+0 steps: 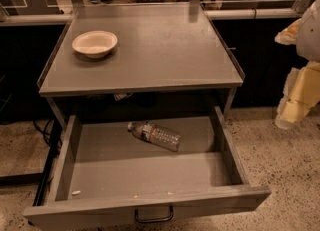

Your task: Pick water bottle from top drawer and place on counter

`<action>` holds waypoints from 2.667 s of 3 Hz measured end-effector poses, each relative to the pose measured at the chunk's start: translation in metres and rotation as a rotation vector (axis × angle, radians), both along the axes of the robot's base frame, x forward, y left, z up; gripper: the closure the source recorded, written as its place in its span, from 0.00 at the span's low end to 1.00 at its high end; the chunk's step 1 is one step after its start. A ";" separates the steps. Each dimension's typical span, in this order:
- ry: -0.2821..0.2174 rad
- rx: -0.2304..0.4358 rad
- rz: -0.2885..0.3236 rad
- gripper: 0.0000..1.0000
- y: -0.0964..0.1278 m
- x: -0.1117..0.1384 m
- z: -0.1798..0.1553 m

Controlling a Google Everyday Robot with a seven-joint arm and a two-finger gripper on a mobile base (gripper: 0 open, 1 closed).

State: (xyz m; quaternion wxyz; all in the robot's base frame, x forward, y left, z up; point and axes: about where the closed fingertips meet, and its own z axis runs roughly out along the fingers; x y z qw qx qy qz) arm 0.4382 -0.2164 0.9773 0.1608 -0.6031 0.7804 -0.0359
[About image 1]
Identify clear plastic water bottle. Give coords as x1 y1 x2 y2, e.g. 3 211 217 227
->
127 121 182 152

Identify black floor cables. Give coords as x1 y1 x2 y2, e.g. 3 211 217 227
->
32 118 63 149

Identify grey cabinet counter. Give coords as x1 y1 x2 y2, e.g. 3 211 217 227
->
38 3 244 115

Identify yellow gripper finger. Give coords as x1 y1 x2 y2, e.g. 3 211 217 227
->
275 62 320 130
275 18 301 45

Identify grey open top drawer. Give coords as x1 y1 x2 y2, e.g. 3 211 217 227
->
24 107 271 231

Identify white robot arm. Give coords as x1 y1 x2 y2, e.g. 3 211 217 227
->
275 0 320 130

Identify black metal drawer handle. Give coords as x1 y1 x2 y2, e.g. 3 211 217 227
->
134 206 174 224

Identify white paper bowl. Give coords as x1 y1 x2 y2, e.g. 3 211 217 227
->
72 31 118 59

